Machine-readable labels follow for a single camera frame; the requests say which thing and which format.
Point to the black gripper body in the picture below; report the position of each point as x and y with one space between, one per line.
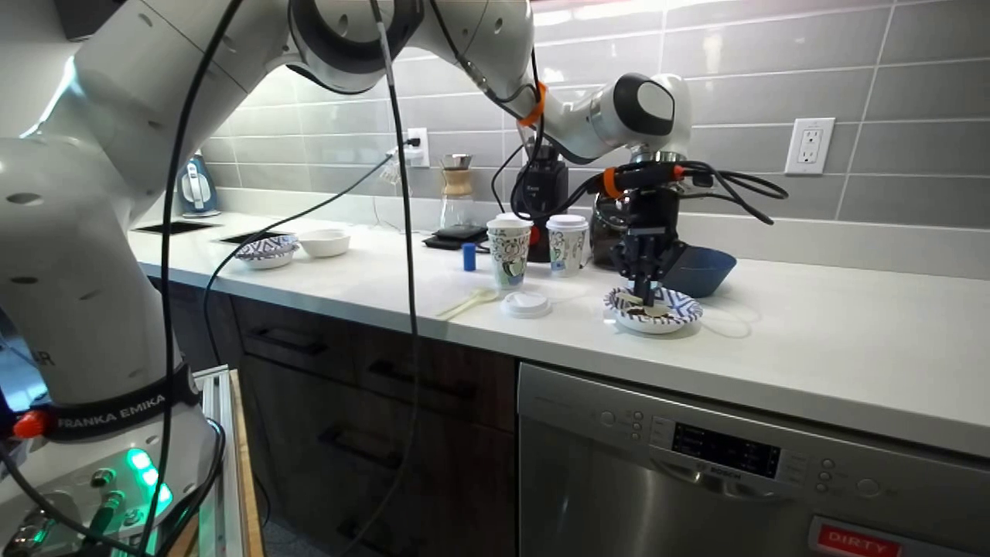
651 227

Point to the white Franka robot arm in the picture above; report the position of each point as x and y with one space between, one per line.
103 156

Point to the dark blue bowl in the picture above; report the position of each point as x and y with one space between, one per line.
708 274

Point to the lidded patterned paper cup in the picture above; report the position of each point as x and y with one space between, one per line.
569 247

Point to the white plastic cup lid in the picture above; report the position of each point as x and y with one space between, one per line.
527 304

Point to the black coffee grinder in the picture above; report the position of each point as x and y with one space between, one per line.
539 197

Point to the open patterned paper cup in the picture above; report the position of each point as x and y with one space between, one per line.
509 259

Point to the black coffee scale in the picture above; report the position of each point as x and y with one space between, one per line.
452 238

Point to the plain white bowl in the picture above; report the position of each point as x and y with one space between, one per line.
323 243

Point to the small blue cylinder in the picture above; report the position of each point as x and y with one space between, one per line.
473 259

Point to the glass pour-over carafe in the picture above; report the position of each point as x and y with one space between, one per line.
460 197

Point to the stainless steel dishwasher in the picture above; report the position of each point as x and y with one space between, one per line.
723 504

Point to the dark wood drawer cabinet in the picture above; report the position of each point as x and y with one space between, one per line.
466 464

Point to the red white sticker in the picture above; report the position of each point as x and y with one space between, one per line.
855 538

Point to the blue translucent container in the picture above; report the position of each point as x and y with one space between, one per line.
195 191

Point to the robot stand green lights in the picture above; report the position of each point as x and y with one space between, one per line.
103 497

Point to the black wrist camera orange mount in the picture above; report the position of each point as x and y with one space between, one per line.
662 174

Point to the white wall outlet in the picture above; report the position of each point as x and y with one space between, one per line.
809 143
418 143

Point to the white metal frame post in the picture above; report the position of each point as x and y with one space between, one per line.
233 464

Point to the black flat panel silver frame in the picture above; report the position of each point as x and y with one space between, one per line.
181 227

